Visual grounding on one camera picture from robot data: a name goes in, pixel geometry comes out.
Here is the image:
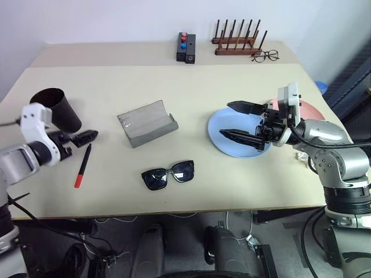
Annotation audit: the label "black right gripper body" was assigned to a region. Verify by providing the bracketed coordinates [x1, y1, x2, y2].
[256, 102, 288, 145]

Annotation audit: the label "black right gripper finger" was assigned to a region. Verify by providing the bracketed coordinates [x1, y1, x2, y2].
[227, 100, 266, 115]
[219, 129, 266, 152]

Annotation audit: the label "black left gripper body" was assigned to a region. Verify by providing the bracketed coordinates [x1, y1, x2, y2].
[48, 130, 78, 160]

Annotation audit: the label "black marker with red cap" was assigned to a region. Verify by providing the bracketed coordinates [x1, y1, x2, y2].
[74, 143, 93, 189]

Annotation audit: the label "pink plate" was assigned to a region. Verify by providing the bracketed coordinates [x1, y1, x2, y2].
[266, 97, 325, 121]

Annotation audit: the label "black sunglasses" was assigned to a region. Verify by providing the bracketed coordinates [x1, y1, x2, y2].
[141, 160, 195, 191]

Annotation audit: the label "dark brown cup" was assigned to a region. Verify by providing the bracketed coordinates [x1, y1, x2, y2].
[30, 88, 82, 133]

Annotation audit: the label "light blue plate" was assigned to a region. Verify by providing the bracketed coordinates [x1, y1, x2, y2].
[207, 107, 272, 158]

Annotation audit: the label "black framed clear eyeglasses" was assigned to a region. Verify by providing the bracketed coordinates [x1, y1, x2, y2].
[250, 49, 279, 63]

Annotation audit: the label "brown wooden peg rack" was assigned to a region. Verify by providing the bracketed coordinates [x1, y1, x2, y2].
[211, 19, 268, 56]

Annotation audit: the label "blue round container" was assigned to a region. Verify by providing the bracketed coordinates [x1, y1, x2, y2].
[314, 80, 329, 95]

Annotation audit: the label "black box with round socket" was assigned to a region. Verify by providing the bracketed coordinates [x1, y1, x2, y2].
[184, 34, 197, 64]

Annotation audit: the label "black box with coloured buttons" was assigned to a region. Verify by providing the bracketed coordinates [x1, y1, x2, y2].
[176, 32, 188, 62]

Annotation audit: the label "dark grey rounded shell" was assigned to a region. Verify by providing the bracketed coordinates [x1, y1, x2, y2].
[130, 223, 166, 278]
[204, 225, 252, 275]

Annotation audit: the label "black floor bar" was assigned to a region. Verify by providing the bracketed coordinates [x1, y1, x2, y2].
[254, 244, 279, 278]

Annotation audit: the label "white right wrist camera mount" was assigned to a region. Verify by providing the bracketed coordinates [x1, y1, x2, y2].
[271, 82, 303, 148]

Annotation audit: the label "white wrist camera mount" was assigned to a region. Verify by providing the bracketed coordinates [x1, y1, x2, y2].
[20, 103, 63, 167]
[271, 82, 303, 148]

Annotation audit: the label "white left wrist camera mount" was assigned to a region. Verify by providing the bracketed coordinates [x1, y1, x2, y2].
[20, 103, 63, 167]

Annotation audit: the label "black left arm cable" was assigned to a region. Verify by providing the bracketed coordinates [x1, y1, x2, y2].
[0, 119, 85, 243]

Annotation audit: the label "thin white floor cable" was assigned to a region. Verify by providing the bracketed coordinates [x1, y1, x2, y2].
[225, 211, 253, 242]

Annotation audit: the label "black table frame beam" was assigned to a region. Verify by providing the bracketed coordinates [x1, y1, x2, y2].
[252, 208, 327, 224]
[13, 219, 98, 235]

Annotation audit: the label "black cable coil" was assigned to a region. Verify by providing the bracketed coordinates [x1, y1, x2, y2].
[57, 243, 88, 278]

